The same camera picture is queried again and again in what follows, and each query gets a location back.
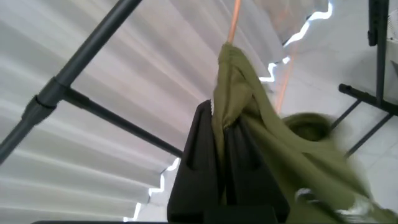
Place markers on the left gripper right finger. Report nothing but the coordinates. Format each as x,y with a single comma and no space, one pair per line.
248,186

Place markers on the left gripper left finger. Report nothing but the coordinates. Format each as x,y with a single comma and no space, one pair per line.
196,186

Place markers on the green long-sleeved shirt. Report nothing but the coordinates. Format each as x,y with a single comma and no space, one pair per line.
280,149

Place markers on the pink clothes hanger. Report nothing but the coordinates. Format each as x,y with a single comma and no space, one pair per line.
234,18

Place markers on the black clothes rack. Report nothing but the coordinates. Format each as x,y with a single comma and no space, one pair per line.
93,40

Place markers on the white curtain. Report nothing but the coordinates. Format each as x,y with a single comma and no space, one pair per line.
140,93

